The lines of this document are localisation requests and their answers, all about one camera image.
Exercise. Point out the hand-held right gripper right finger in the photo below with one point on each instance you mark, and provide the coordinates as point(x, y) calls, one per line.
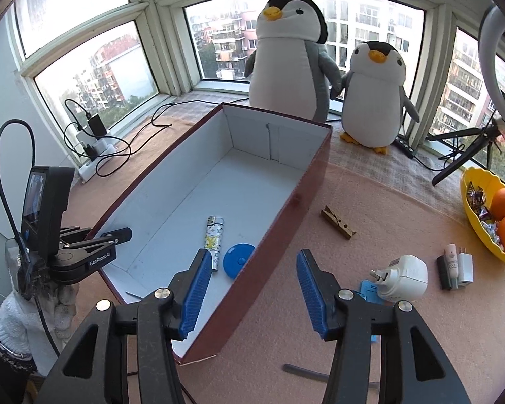
point(311, 294)

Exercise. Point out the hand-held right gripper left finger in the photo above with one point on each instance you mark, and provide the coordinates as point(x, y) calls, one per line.
point(195, 294)

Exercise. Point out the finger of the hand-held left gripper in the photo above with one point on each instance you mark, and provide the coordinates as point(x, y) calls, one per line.
point(75, 232)
point(109, 237)

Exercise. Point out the blue round lid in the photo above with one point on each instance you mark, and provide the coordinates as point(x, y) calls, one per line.
point(235, 259)

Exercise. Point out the blue plastic card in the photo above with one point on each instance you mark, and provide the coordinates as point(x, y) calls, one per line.
point(368, 290)

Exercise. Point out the patterned metal lighter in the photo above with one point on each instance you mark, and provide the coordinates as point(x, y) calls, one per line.
point(212, 240)

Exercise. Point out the wooden clothespin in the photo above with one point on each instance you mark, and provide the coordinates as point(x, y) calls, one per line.
point(338, 222)

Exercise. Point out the white plug-in device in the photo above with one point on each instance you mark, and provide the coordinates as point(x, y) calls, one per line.
point(408, 277)

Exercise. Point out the white box with red rim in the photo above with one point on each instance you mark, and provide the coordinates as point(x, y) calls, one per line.
point(235, 185)

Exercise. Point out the white charger plug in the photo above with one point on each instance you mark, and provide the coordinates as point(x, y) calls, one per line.
point(466, 269)

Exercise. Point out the person's left forearm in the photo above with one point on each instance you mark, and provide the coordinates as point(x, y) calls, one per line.
point(10, 324)

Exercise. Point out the person's left hand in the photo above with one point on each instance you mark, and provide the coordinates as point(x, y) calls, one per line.
point(65, 307)

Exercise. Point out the white power strip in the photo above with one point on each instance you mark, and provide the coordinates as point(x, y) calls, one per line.
point(88, 171)

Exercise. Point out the small black plug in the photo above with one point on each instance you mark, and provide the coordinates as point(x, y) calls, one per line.
point(94, 149)

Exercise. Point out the white power adapter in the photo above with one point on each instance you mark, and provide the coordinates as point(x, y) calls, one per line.
point(84, 136)

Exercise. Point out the dark grey stick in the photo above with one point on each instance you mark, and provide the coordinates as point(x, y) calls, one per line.
point(303, 371)

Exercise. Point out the black power adapter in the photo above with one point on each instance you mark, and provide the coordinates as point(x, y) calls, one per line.
point(96, 125)

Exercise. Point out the small black block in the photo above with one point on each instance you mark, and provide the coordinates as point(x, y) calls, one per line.
point(442, 273)

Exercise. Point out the white lip balm tube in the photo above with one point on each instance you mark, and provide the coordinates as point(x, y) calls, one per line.
point(451, 265)

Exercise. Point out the black power strip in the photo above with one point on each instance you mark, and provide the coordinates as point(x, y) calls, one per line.
point(405, 146)

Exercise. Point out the pile of wrapped candies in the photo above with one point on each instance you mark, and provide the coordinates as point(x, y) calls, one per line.
point(475, 200)

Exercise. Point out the small penguin plush toy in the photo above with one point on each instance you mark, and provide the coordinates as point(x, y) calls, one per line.
point(372, 105)

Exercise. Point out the yellow plastic bowl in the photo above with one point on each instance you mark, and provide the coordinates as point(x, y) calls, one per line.
point(477, 176)

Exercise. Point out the black tripod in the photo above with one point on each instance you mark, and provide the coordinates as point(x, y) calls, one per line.
point(458, 134)

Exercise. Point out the large penguin plush toy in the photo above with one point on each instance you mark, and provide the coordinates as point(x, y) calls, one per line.
point(282, 71)

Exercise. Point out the white window frame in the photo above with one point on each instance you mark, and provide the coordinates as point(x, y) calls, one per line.
point(151, 29)

